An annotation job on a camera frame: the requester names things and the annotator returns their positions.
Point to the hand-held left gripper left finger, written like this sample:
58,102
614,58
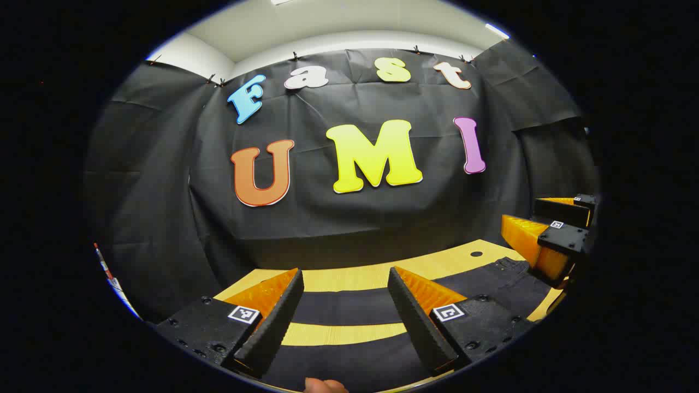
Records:
273,322

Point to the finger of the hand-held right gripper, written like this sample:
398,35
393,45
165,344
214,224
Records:
565,239
560,212

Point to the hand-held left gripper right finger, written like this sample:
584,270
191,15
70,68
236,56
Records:
415,322

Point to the dark grey jeans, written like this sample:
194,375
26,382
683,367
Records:
349,307

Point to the black backdrop cloth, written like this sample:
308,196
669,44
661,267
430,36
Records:
355,218

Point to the white ceiling light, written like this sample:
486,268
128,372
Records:
497,31

